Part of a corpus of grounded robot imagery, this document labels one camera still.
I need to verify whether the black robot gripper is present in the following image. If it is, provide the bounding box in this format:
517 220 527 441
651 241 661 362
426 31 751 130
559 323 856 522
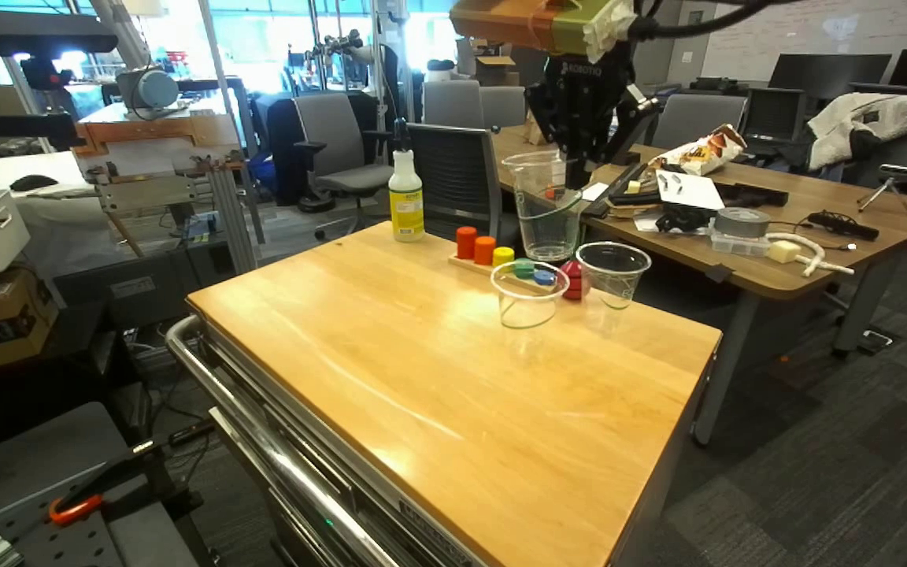
523 49 642 209

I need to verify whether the clear plastic cup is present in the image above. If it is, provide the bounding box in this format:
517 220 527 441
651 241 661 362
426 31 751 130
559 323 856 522
573 238 655 315
497 146 589 264
489 258 573 333

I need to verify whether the white paper sheet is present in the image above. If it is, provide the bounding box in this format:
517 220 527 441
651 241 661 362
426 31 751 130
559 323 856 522
651 167 728 215

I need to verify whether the red toy piece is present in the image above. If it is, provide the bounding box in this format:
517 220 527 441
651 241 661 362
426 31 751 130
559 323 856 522
557 258 589 306

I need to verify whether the snack chip bag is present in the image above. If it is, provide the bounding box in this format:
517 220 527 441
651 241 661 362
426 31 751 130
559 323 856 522
649 119 751 175

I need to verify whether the row of coloured blocks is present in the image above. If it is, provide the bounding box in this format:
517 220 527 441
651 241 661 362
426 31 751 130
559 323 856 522
446 248 582 302

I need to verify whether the flat black pouch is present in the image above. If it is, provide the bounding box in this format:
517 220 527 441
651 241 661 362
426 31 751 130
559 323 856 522
718 182 794 212

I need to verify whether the white spray bottle yellow label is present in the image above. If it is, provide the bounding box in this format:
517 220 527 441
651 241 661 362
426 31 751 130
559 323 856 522
385 115 428 245

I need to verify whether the black computer monitor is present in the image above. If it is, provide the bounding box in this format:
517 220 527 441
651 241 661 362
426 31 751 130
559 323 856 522
764 49 895 106

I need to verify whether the slim black remote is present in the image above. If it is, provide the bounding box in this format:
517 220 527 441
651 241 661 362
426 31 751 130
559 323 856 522
804 209 881 241

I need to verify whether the white jacket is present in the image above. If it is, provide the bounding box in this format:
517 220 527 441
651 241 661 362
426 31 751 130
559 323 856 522
805 88 907 172

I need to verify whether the small metal tripod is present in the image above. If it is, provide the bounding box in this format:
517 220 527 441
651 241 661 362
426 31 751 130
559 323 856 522
852 154 907 220

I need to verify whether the brown office desk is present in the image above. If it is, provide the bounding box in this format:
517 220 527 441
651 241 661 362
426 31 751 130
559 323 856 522
495 124 907 451

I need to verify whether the orange clamp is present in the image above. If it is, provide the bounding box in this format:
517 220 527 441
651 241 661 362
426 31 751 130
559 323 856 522
46 489 112 533

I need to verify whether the black perforated board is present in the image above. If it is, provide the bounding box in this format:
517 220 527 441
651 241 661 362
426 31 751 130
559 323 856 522
0 398 209 567

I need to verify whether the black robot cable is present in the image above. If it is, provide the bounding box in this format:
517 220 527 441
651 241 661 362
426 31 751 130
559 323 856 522
629 0 794 43

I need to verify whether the white cable bundle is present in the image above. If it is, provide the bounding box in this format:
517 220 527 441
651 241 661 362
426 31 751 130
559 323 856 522
764 230 856 281

